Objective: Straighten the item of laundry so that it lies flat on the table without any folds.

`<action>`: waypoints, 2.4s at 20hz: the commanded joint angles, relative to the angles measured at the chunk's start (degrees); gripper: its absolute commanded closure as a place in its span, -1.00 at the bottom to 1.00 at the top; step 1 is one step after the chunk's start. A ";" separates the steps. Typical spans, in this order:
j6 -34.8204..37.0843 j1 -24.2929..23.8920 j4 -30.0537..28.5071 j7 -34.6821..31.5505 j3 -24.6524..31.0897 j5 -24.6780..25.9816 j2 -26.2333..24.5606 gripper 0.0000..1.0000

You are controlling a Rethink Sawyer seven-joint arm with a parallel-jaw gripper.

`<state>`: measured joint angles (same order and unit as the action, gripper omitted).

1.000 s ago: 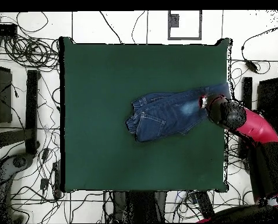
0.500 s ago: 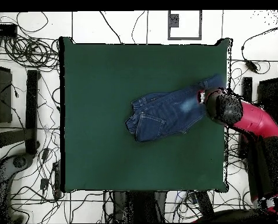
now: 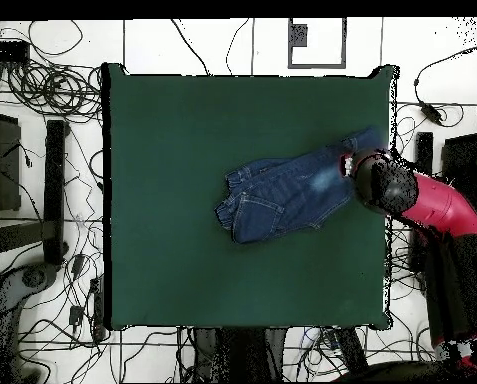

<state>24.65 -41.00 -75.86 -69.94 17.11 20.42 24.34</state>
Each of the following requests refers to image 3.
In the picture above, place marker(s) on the black power adapter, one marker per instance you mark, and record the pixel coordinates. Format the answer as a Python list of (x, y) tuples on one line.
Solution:
[(432, 113)]

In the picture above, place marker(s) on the dark green table cloth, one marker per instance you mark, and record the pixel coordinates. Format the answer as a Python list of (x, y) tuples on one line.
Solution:
[(174, 120)]

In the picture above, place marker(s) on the blue denim jeans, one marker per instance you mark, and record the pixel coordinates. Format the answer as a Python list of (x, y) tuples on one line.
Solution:
[(270, 200)]

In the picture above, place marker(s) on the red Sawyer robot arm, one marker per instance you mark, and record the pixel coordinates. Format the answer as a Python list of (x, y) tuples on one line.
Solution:
[(434, 204)]

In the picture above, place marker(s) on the grey chair base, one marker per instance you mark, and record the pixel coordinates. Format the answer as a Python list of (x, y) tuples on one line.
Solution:
[(6, 292)]

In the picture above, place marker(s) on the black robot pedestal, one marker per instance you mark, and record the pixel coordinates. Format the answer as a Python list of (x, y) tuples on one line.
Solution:
[(242, 356)]

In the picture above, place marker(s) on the black square case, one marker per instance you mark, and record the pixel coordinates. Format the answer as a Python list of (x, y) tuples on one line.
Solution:
[(462, 160), (6, 168)]

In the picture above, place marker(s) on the black flat box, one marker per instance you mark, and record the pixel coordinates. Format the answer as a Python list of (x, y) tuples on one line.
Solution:
[(6, 51)]

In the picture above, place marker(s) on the small black plug adapter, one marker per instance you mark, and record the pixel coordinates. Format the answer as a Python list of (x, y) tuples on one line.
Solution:
[(76, 315)]

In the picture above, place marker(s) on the slim black power strip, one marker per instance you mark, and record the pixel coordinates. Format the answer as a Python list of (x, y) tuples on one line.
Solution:
[(98, 308)]

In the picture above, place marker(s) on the black stand leg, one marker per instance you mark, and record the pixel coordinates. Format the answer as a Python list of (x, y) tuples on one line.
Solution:
[(54, 192), (424, 154)]

